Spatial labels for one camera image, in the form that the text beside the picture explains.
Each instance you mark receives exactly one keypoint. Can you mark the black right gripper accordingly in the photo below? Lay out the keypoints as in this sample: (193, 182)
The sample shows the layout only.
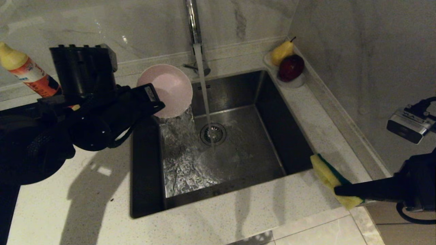
(420, 183)

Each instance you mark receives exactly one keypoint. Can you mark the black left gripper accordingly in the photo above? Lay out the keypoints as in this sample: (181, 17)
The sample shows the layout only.
(133, 103)

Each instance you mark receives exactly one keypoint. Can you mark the pink plastic bowl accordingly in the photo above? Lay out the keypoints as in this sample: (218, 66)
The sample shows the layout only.
(170, 88)

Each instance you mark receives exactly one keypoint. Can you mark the green yellow sponge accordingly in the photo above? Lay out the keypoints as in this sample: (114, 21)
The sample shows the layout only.
(323, 172)

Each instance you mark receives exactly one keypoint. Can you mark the chrome faucet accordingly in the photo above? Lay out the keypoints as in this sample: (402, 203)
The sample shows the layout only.
(192, 23)

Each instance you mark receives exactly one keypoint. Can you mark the orange detergent bottle yellow cap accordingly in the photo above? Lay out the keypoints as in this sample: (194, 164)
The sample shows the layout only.
(24, 69)

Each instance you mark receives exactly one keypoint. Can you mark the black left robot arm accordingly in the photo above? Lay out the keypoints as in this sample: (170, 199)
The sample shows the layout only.
(81, 75)

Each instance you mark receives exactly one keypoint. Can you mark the stainless steel sink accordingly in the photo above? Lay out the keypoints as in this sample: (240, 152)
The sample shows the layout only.
(255, 153)

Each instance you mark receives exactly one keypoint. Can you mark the wide poured water flow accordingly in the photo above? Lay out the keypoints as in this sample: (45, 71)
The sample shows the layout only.
(178, 136)

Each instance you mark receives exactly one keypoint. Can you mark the running water stream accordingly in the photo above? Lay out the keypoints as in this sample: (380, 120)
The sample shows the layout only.
(204, 92)

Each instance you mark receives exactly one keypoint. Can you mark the round metal drain strainer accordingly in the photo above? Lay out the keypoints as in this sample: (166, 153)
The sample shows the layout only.
(218, 136)

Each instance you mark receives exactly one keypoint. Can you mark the small white dish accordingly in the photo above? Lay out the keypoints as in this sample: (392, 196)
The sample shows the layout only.
(293, 84)

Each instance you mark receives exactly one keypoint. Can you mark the yellow pear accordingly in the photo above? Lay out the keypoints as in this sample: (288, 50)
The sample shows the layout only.
(281, 52)

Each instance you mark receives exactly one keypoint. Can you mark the dark red apple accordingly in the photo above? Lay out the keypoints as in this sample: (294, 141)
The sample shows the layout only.
(290, 68)

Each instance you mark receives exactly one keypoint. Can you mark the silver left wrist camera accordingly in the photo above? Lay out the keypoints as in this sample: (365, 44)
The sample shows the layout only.
(110, 58)

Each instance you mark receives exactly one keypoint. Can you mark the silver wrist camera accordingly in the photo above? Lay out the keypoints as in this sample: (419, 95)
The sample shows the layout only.
(408, 126)
(110, 58)

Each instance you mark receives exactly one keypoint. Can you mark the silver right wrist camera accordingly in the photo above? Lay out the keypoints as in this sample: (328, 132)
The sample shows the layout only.
(408, 126)

